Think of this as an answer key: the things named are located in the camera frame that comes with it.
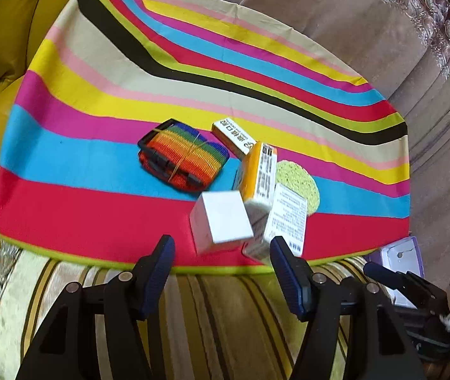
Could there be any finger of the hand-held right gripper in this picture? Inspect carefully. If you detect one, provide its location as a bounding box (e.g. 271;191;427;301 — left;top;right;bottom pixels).
363;261;449;310

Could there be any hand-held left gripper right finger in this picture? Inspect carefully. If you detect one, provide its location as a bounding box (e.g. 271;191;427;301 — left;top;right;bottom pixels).
269;236;426;380

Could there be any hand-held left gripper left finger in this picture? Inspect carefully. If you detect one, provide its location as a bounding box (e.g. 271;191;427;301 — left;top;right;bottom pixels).
15;234;176;380

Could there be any purple cardboard box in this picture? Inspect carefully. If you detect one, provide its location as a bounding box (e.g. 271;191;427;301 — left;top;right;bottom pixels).
363;236;426;309

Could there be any white box with printed text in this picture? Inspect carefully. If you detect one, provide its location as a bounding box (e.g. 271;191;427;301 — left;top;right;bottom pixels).
243;183;309;264

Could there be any white cube box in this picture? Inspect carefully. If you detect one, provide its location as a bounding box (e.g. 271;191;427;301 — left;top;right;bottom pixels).
189;191;254;255

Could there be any yellow and white box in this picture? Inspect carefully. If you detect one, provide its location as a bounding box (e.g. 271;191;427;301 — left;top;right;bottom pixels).
232;142;278;217

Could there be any beige striped blanket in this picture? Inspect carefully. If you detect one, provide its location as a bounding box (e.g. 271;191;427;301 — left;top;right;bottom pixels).
0;241;408;380

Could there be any round green sponge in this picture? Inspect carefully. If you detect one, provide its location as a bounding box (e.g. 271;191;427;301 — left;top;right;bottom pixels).
276;160;321;211

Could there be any colourful striped cloth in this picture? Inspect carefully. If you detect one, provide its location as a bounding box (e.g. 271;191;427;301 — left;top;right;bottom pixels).
0;0;413;275

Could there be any white and orange box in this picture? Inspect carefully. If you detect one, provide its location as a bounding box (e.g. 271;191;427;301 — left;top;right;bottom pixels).
211;117;257;157

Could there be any rainbow woven strap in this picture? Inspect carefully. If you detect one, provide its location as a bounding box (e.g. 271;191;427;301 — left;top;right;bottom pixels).
137;118;230;194

